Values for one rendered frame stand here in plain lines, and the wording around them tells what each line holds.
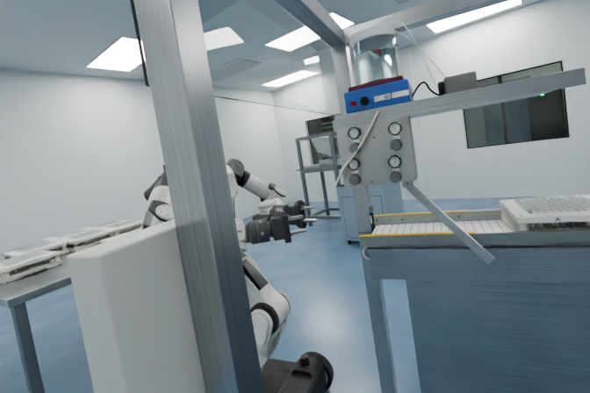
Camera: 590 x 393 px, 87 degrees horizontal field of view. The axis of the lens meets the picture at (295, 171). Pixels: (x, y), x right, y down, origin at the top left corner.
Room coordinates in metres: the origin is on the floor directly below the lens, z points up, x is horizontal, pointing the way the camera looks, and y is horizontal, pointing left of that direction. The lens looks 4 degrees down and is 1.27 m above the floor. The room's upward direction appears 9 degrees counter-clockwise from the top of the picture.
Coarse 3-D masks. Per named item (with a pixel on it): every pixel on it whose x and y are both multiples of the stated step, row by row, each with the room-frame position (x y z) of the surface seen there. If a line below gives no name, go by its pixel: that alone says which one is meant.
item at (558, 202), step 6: (546, 198) 0.96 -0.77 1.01; (552, 198) 0.95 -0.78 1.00; (558, 198) 0.94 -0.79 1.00; (564, 198) 0.95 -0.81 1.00; (570, 198) 0.92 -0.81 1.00; (576, 198) 0.92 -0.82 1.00; (528, 204) 0.94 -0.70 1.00; (534, 204) 0.91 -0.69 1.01; (540, 204) 0.91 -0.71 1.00; (546, 204) 0.89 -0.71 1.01; (552, 204) 0.89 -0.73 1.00; (558, 204) 0.88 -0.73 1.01; (564, 204) 0.87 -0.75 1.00; (570, 204) 0.86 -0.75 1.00; (576, 204) 0.87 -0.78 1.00; (582, 204) 0.84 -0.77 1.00; (588, 204) 0.84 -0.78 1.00; (534, 210) 0.88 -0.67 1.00; (582, 222) 0.84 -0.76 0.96
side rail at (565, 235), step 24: (360, 240) 1.02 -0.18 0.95; (384, 240) 0.99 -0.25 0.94; (408, 240) 0.95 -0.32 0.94; (432, 240) 0.93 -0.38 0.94; (456, 240) 0.90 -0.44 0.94; (480, 240) 0.87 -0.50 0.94; (504, 240) 0.85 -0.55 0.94; (528, 240) 0.83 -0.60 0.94; (552, 240) 0.80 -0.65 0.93; (576, 240) 0.78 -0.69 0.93
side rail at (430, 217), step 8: (384, 216) 1.25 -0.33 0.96; (392, 216) 1.23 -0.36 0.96; (400, 216) 1.22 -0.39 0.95; (408, 216) 1.21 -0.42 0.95; (416, 216) 1.19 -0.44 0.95; (424, 216) 1.18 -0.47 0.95; (432, 216) 1.17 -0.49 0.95; (456, 216) 1.14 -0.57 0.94; (464, 216) 1.12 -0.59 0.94; (472, 216) 1.11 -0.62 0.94; (480, 216) 1.10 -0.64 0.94; (488, 216) 1.09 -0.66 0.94; (496, 216) 1.08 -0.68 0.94
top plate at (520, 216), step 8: (504, 200) 1.05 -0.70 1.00; (512, 200) 1.04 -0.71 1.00; (504, 208) 1.00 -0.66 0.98; (512, 208) 0.95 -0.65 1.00; (520, 208) 0.93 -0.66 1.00; (512, 216) 0.90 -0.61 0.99; (520, 216) 0.86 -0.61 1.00; (528, 216) 0.85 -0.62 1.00; (536, 216) 0.84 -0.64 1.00; (544, 216) 0.83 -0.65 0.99; (552, 216) 0.82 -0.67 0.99; (560, 216) 0.81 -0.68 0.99; (568, 216) 0.80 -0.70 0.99; (576, 216) 0.80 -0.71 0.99; (584, 216) 0.79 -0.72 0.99
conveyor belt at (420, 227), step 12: (384, 228) 1.19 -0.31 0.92; (396, 228) 1.17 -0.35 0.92; (408, 228) 1.14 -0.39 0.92; (420, 228) 1.12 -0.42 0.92; (432, 228) 1.10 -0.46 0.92; (444, 228) 1.08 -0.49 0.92; (468, 228) 1.04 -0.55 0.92; (480, 228) 1.02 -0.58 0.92; (492, 228) 1.00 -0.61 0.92; (504, 228) 0.98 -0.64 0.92
